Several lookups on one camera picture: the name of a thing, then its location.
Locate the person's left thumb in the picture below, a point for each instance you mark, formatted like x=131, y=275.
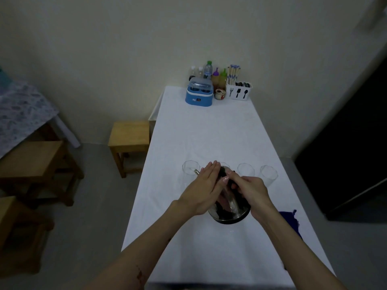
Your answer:
x=220, y=185

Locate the green-capped water bottle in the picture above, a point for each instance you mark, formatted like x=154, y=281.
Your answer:
x=208, y=70

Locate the bunch of dark spoons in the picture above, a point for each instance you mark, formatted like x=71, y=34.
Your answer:
x=243, y=84

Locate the blue and white egg steamer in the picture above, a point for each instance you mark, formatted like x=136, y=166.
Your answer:
x=198, y=92

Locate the dark blue cloth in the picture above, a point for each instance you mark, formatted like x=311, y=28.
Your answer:
x=289, y=221

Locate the person's right thumb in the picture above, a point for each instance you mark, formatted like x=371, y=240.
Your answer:
x=236, y=186

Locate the small ceramic cup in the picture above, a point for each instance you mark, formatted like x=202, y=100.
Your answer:
x=220, y=94

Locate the clear drinking glass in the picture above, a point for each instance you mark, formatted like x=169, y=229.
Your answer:
x=268, y=175
x=245, y=170
x=225, y=164
x=190, y=167

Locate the person's right hand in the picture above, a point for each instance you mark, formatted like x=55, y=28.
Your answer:
x=255, y=193

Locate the white tablecloth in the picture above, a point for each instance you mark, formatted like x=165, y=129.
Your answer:
x=205, y=132

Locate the small light wooden stool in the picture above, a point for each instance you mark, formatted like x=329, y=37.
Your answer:
x=129, y=137

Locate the small clear plastic bottle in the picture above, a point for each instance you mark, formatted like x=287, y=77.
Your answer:
x=200, y=72

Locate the person's left middle finger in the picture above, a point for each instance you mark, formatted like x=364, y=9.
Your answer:
x=211, y=172

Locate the bundle of wooden chopsticks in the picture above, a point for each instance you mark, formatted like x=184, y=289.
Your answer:
x=232, y=74

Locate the patterned grey tablecloth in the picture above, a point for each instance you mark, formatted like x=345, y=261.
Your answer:
x=21, y=111

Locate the green-capped sauce bottle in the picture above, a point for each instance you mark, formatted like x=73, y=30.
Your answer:
x=223, y=79

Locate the dark door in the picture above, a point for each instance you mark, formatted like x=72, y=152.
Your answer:
x=347, y=147

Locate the glass pitcher with black lid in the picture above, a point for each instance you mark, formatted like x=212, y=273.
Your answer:
x=229, y=215

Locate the person's right forearm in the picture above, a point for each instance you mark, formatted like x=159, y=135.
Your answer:
x=290, y=253

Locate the dark wooden stool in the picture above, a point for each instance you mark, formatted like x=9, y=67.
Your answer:
x=15, y=220
x=30, y=158

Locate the purple-capped sauce bottle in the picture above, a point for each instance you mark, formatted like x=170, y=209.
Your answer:
x=215, y=78

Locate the white cutlery holder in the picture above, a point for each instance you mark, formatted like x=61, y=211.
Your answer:
x=238, y=93

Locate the person's left hand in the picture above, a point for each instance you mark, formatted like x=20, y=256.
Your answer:
x=196, y=196

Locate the person's left forearm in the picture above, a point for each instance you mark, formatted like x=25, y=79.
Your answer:
x=142, y=253

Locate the person's left little finger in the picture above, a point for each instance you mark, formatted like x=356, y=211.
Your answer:
x=198, y=177

